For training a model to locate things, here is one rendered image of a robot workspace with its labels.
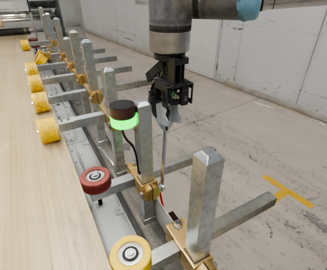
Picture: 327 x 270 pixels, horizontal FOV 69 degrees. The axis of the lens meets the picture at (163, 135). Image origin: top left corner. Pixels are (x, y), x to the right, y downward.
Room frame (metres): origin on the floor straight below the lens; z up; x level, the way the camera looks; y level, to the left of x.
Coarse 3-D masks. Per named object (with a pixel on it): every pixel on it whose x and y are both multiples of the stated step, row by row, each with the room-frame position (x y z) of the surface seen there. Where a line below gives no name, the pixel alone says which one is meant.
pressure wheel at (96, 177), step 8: (88, 168) 0.51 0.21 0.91; (96, 168) 0.51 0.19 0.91; (104, 168) 0.51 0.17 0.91; (80, 176) 0.48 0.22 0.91; (88, 176) 0.48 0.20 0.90; (96, 176) 0.48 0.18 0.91; (104, 176) 0.48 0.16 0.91; (88, 184) 0.45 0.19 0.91; (96, 184) 0.45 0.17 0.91; (104, 184) 0.45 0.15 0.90; (88, 192) 0.44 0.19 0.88; (96, 192) 0.44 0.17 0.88
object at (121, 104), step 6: (114, 102) 0.50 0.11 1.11; (120, 102) 0.50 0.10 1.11; (126, 102) 0.50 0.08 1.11; (132, 102) 0.50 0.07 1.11; (114, 108) 0.47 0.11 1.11; (120, 108) 0.47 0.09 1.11; (126, 108) 0.47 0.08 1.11; (120, 120) 0.46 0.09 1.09; (126, 120) 0.46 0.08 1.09; (138, 126) 0.49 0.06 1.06; (138, 132) 0.49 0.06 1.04; (126, 138) 0.48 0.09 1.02; (132, 144) 0.49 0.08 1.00; (138, 168) 0.49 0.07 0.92
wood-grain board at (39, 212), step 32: (0, 64) 1.57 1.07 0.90; (0, 96) 1.03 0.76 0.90; (0, 128) 0.74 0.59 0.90; (32, 128) 0.74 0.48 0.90; (0, 160) 0.55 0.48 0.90; (32, 160) 0.55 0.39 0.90; (64, 160) 0.55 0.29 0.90; (0, 192) 0.43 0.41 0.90; (32, 192) 0.43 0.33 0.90; (64, 192) 0.43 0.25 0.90; (0, 224) 0.33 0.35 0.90; (32, 224) 0.33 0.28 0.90; (64, 224) 0.33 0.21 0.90; (0, 256) 0.26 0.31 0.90; (32, 256) 0.26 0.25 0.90; (64, 256) 0.26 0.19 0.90; (96, 256) 0.26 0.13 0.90
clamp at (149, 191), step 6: (132, 168) 0.55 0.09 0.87; (132, 174) 0.53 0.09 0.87; (138, 180) 0.50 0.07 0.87; (156, 180) 0.50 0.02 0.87; (138, 186) 0.49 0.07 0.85; (144, 186) 0.48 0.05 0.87; (150, 186) 0.48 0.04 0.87; (156, 186) 0.48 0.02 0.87; (138, 192) 0.50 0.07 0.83; (144, 192) 0.47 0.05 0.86; (150, 192) 0.47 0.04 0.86; (156, 192) 0.48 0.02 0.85; (144, 198) 0.46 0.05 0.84; (150, 198) 0.47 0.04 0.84; (156, 198) 0.47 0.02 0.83
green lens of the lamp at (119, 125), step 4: (112, 120) 0.46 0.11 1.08; (128, 120) 0.46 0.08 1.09; (132, 120) 0.47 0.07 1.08; (136, 120) 0.49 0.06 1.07; (112, 124) 0.47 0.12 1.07; (116, 124) 0.46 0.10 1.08; (120, 124) 0.46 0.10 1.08; (124, 124) 0.46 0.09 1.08; (128, 124) 0.46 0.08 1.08; (132, 124) 0.47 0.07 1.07; (116, 128) 0.46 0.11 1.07; (120, 128) 0.46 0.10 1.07; (124, 128) 0.46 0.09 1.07; (128, 128) 0.46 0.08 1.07
